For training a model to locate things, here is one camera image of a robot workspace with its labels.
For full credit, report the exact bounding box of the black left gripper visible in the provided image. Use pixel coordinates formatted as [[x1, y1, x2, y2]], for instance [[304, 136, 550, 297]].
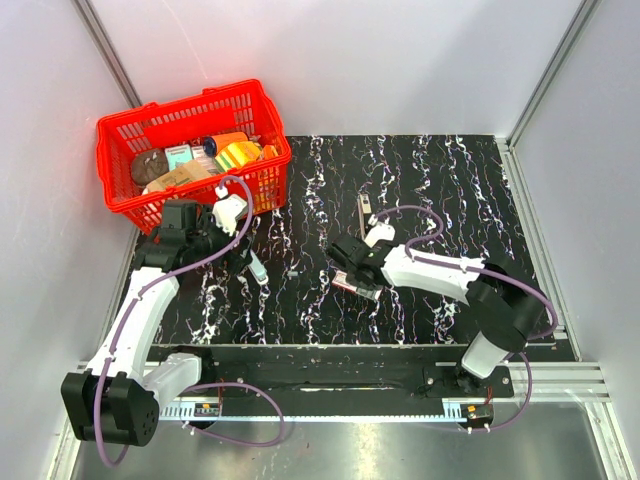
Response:
[[188, 204, 253, 276]]

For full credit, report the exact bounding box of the staple box with tray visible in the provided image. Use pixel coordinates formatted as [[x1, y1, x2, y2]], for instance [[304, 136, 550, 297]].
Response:
[[331, 270, 382, 301]]

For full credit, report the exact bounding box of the dark stapler magazine part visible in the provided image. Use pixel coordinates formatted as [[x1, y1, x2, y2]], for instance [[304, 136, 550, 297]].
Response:
[[357, 193, 372, 239]]

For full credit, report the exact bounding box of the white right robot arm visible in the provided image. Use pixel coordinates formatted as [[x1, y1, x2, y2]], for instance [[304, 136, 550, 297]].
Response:
[[326, 235, 550, 396]]

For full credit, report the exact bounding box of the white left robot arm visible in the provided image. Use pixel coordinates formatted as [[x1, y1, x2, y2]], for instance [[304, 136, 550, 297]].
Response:
[[61, 194, 251, 446]]

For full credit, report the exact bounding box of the brown cardboard packet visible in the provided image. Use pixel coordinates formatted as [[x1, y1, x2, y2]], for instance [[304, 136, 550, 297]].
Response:
[[142, 159, 218, 194]]

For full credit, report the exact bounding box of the yellow green box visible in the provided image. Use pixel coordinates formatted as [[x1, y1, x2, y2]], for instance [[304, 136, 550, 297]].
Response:
[[214, 141, 263, 172]]

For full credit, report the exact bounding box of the teal small box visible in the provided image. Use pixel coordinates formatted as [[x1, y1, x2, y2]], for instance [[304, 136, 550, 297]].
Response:
[[164, 144, 193, 171]]

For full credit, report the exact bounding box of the red plastic basket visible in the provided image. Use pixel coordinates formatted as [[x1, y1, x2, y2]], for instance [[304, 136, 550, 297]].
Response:
[[96, 79, 292, 234]]

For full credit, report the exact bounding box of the orange cylinder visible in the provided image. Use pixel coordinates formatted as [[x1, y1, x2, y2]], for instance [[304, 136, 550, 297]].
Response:
[[200, 131, 248, 157]]

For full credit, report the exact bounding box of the brown round item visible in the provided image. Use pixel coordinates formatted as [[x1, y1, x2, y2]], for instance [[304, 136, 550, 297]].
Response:
[[130, 148, 169, 187]]

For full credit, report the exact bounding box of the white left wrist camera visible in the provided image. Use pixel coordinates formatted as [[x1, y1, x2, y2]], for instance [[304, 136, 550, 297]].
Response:
[[212, 186, 248, 235]]

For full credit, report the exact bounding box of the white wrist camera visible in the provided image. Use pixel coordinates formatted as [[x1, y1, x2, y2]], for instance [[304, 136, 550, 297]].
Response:
[[364, 215, 395, 247], [212, 186, 248, 235]]

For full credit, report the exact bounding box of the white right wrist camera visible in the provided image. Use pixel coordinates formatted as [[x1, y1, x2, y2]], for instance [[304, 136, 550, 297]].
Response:
[[364, 215, 395, 247]]

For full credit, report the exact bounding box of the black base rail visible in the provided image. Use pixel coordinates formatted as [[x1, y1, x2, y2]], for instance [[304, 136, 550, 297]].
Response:
[[150, 345, 514, 422]]

